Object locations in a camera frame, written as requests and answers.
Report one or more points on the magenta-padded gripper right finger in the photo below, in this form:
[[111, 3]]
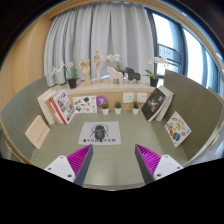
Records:
[[166, 165]]

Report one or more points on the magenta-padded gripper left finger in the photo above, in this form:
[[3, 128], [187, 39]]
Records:
[[60, 165]]

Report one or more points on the black computer mouse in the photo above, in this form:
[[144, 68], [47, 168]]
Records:
[[100, 132]]

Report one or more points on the white mouse pad with drawing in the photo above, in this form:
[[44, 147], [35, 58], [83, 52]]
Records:
[[113, 130]]

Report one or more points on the white card with food stickers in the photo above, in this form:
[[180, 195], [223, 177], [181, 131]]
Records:
[[177, 129]]

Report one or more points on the beige booklet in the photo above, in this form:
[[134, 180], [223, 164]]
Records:
[[37, 131]]

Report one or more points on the red-edged photo magazine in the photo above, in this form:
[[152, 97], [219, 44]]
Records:
[[63, 106]]

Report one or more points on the white thick book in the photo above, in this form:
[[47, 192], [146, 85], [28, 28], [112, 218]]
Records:
[[45, 105]]

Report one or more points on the black book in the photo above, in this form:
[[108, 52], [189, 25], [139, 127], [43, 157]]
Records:
[[153, 104]]

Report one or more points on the small succulent in white pot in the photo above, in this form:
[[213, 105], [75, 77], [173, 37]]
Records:
[[105, 111], [118, 110], [135, 110]]

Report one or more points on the white card with drawn stickers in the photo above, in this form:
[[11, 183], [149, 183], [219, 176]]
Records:
[[84, 105]]

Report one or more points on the purple round number sticker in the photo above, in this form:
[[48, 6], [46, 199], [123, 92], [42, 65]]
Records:
[[101, 100]]

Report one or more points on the white orchid in black pot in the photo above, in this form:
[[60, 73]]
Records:
[[153, 81], [72, 83], [113, 57]]

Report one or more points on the dark wooden horse figure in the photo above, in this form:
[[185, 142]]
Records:
[[133, 74]]

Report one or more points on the wooden hand model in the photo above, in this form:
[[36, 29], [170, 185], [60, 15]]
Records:
[[85, 70]]

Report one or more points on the pink wooden horse figure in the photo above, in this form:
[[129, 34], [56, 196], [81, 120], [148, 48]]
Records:
[[115, 76]]

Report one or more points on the wooden artist mannequin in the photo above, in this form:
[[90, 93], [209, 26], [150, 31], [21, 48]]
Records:
[[98, 65]]

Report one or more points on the grey curtain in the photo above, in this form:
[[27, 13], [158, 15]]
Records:
[[100, 30]]

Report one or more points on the white wall socket plate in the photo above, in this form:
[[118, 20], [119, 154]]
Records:
[[128, 97], [142, 97]]

